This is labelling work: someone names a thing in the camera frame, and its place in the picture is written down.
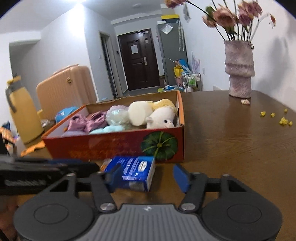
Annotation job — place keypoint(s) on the pink satin scrunchie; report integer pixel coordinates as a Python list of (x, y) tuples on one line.
[(84, 124)]

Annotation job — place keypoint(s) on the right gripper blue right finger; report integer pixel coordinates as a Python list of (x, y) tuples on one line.
[(193, 185)]

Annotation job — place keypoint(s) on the dried pink roses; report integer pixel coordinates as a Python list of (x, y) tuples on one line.
[(240, 24)]

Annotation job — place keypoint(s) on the pale green bath pouf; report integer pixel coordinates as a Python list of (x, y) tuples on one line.
[(116, 117)]

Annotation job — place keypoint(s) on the blue tissue packet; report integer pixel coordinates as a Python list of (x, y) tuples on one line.
[(137, 172)]

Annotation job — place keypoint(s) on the yellow flower crumbs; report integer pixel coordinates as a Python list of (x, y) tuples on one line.
[(282, 118)]

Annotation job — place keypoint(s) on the lilac towel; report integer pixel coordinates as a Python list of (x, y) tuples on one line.
[(118, 107)]

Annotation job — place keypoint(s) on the dark brown door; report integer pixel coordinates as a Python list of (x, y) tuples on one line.
[(139, 59)]

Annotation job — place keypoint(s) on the yellow thermos jug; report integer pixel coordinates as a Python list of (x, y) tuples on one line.
[(23, 111)]

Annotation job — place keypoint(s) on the white round sponge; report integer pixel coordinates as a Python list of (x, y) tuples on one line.
[(138, 111)]

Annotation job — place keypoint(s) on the pink ceramic vase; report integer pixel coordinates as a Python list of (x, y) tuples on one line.
[(239, 65)]

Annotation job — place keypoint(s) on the white and yellow alpaca plush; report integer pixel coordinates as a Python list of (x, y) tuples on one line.
[(163, 114)]

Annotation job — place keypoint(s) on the orange plastic shoehorn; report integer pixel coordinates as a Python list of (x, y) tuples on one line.
[(33, 148)]

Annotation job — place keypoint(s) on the fallen petal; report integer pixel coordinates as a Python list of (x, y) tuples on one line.
[(245, 102)]

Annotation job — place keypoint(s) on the red cardboard box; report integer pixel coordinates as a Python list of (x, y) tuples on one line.
[(167, 145)]

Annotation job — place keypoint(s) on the blue tissue pack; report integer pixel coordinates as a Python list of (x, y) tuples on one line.
[(64, 113)]

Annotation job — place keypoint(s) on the yellow box on fridge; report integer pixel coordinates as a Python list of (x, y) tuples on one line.
[(166, 17)]

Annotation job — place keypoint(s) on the purple microfibre cloth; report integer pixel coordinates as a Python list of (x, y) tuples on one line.
[(73, 133)]

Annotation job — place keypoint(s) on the light blue plush toy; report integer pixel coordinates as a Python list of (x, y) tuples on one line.
[(107, 129)]

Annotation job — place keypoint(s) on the peach ribbed suitcase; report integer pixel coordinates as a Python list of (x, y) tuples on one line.
[(68, 87)]

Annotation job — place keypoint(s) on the grey refrigerator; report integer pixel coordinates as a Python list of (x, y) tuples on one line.
[(172, 47)]

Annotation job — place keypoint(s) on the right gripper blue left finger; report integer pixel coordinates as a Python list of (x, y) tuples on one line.
[(102, 185)]

